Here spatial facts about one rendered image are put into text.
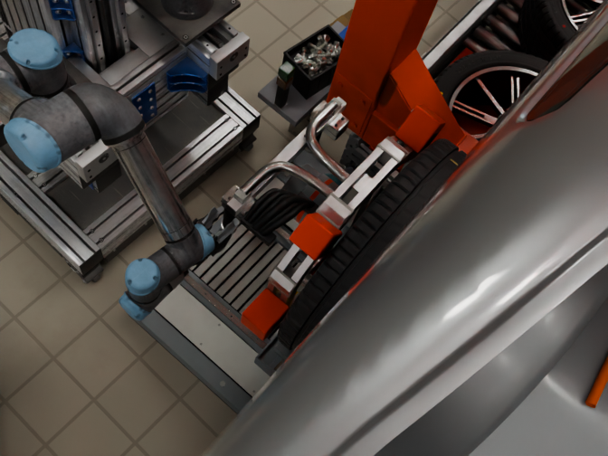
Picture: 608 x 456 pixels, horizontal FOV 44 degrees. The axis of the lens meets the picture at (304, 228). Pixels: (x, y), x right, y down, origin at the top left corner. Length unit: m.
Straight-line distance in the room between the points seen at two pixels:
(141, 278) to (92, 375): 1.03
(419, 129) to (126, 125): 0.68
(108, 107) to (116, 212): 1.10
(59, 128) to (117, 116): 0.12
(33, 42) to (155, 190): 0.52
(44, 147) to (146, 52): 0.84
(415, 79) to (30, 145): 1.15
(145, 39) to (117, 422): 1.24
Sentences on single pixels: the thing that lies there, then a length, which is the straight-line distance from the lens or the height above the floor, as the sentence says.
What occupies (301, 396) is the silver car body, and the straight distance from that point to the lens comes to 0.91.
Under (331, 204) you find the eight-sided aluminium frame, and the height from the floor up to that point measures 1.12.
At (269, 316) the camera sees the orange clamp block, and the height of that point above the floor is 0.88.
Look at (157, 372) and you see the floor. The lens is 2.63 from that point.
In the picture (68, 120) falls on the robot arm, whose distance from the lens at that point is 1.51.
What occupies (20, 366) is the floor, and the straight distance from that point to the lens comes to 2.70.
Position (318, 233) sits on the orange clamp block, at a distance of 1.55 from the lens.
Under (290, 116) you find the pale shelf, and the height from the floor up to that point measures 0.45.
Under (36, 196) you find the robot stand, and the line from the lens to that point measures 2.66.
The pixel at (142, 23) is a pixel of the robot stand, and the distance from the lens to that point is 2.34.
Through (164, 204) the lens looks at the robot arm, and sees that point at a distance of 1.64.
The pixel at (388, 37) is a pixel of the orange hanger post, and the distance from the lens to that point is 2.03.
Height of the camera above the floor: 2.57
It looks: 66 degrees down
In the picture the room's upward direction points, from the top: 19 degrees clockwise
